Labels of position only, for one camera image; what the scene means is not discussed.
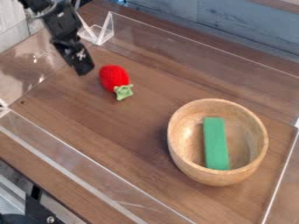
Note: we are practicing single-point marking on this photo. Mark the light wooden bowl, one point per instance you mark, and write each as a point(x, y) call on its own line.
point(247, 141)

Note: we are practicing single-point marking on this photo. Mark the red knitted strawberry toy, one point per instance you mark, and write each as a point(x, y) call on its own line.
point(115, 81)

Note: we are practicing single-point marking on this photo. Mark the clear acrylic corner bracket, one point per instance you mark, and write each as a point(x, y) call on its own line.
point(97, 34)

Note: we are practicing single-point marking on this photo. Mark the black table clamp mount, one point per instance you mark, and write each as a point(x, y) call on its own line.
point(21, 207)

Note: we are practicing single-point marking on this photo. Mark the clear acrylic tray walls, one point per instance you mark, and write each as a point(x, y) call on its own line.
point(95, 151)

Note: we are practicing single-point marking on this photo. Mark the green rectangular block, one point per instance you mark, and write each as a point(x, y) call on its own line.
point(215, 144)

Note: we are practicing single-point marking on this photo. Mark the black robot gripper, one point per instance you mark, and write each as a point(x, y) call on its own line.
point(61, 21)

